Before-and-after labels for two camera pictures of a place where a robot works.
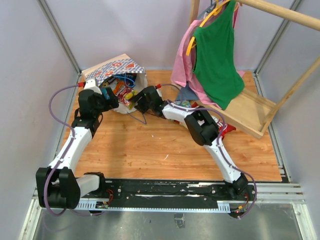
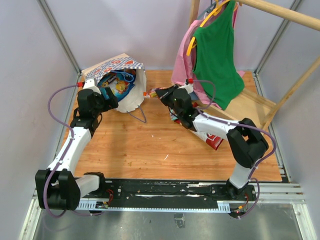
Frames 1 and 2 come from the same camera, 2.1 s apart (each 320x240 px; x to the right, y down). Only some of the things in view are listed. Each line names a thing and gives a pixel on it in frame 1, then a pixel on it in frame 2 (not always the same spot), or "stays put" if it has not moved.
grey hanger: [204, 14] stays put
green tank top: [215, 68] stays put
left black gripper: [110, 103] stays put
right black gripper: [141, 97] → [164, 94]
